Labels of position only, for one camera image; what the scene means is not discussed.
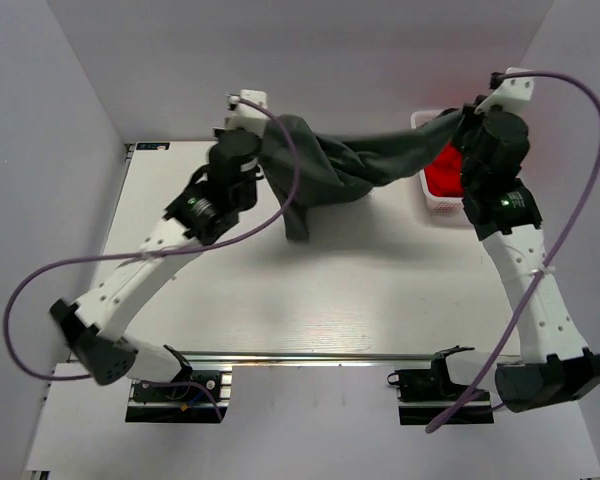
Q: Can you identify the dark grey t shirt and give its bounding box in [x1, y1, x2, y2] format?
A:
[259, 109, 462, 242]

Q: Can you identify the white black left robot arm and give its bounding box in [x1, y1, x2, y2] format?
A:
[49, 129, 261, 399]

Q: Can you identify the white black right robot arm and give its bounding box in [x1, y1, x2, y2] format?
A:
[449, 107, 600, 413]

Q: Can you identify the red crumpled t shirt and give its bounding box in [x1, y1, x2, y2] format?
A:
[424, 144, 463, 198]

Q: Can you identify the white perforated plastic basket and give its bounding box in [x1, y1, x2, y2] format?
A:
[410, 106, 474, 214]

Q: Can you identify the small dark table label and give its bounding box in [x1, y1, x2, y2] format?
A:
[135, 142, 170, 151]

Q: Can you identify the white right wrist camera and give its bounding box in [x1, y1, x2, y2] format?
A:
[476, 67, 534, 115]

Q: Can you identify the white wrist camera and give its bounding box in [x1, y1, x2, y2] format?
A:
[224, 89, 269, 137]
[476, 67, 534, 115]

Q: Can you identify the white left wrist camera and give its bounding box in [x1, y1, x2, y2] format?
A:
[224, 89, 269, 137]

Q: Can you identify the aluminium front table rail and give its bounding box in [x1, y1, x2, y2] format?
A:
[179, 351, 524, 369]

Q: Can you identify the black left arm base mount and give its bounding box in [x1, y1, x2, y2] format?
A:
[125, 370, 232, 424]

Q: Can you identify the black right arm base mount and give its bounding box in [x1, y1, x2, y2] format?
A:
[387, 368, 494, 426]

